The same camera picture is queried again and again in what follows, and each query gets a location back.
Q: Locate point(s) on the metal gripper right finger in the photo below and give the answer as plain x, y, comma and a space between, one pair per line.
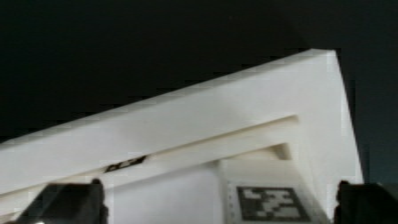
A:
366, 203

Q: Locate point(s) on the white leg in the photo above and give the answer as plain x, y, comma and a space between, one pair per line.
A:
266, 195

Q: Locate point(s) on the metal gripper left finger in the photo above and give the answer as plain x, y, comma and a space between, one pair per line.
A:
67, 204

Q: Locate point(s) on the white square tabletop tray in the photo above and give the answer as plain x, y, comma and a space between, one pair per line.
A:
263, 115

